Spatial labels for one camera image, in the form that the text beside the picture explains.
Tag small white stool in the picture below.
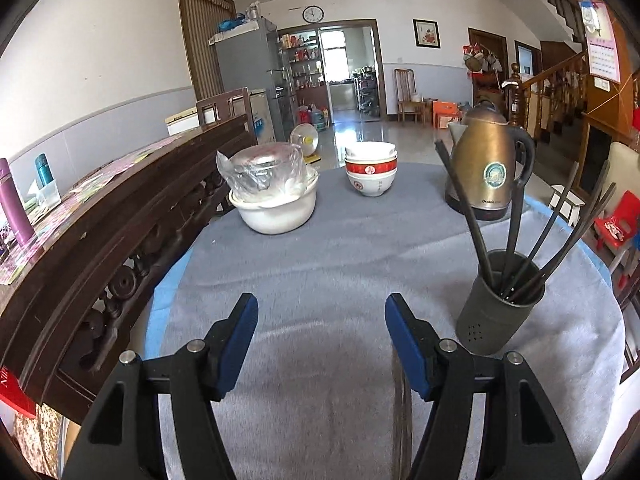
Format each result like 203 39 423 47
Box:
547 184 586 226

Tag clear plastic cup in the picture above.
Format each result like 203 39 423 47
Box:
27 180 62 211

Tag framed wall picture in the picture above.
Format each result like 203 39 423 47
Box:
412 19 441 49

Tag brown striped door curtain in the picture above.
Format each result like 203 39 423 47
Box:
176 0 237 102

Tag wooden stair railing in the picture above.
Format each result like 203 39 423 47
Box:
505 50 591 141

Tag hanging baskets and bags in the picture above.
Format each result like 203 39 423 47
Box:
462 42 503 73

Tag brown wooden door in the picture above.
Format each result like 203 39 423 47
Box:
467 27 509 106

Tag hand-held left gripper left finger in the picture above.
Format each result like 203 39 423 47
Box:
61 292 259 480

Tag small white fan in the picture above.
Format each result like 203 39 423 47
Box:
289 124 321 163

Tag red banded white bowl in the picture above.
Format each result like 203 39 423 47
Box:
345 161 399 198

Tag carved wooden sideboard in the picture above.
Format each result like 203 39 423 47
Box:
0 114 258 423

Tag bundle of dark chopsticks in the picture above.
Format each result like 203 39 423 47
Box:
434 139 617 306

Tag light wooden chair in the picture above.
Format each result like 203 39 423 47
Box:
394 68 426 123

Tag gold patterned cloth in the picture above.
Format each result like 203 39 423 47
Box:
12 402 63 480

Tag large water jug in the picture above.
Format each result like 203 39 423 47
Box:
300 104 330 131

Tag purple thermos bottle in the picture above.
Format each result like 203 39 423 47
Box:
0 158 36 247

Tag white chest freezer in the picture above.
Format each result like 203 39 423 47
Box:
165 106 202 136

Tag teal thermos bottle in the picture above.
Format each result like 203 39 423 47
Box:
34 154 55 188

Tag metal kitchen rack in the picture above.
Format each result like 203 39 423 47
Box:
352 71 381 116

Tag dark wooden chair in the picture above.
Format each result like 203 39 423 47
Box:
196 86 257 128

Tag bronze electric kettle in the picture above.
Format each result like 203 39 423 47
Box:
444 100 536 221

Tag pink wall calendar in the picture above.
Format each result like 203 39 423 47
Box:
578 0 622 84

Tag dark metal chopstick holder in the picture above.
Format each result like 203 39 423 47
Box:
456 249 547 357

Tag red gift box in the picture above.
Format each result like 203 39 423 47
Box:
0 364 38 420

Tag white enamel basin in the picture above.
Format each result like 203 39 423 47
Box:
229 167 320 235

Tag printed plastic mat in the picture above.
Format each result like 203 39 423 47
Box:
0 140 171 286

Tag shelf with bottles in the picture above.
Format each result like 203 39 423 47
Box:
277 30 326 111

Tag blue table cover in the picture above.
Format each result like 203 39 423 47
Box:
144 195 612 361

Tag grey tablecloth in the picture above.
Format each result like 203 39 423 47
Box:
157 162 626 480

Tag grey refrigerator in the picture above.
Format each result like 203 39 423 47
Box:
214 17 301 143

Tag orange box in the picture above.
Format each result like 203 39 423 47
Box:
431 101 461 128

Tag red plastic chair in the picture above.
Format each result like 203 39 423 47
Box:
594 191 640 271

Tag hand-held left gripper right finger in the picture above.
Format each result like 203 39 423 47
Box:
384 293 583 480

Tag white appliance with blue print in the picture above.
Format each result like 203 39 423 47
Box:
248 89 277 146

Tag cream chair back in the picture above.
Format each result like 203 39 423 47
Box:
575 141 640 201

